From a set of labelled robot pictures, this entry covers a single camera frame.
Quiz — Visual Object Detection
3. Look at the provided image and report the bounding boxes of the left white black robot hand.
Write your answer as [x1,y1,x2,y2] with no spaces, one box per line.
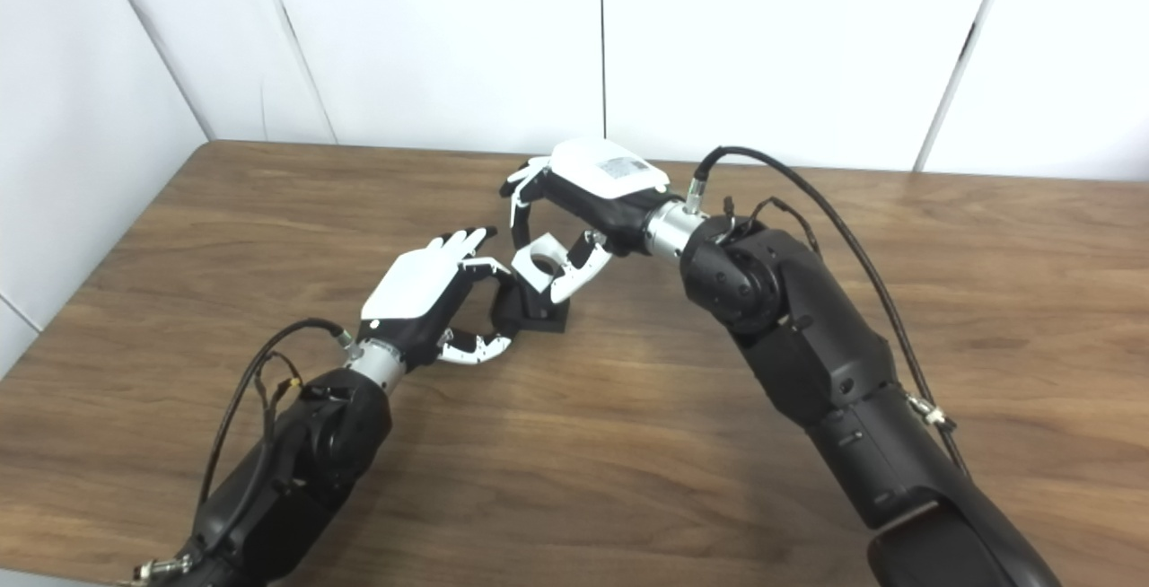
[357,226,517,371]

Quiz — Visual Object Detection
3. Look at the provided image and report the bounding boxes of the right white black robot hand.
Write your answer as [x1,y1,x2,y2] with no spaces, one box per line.
[500,138,672,305]

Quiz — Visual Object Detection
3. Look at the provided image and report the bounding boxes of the white square piece with hole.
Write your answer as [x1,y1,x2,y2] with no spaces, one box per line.
[512,232,575,294]

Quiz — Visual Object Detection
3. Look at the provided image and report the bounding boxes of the black peg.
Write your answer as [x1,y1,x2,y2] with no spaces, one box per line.
[492,273,569,335]

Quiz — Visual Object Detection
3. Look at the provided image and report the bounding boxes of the thin left wrist wires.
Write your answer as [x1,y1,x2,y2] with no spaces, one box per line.
[254,352,303,444]

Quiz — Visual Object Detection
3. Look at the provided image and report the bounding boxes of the thin wrist wires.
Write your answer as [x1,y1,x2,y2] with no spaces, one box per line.
[254,352,303,444]
[718,197,822,256]

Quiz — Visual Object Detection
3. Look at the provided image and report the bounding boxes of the thin right wrist wires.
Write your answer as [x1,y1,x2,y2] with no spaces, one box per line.
[718,197,822,256]

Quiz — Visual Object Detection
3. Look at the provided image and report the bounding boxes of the thick black left wrist cable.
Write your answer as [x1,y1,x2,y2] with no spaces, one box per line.
[193,318,356,516]

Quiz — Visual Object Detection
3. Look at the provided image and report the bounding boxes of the thick black wrist cable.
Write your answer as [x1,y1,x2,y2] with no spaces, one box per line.
[193,318,356,516]
[687,146,970,480]

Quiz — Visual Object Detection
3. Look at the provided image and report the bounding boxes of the thick black right wrist cable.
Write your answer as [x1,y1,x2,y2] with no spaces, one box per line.
[687,146,970,480]

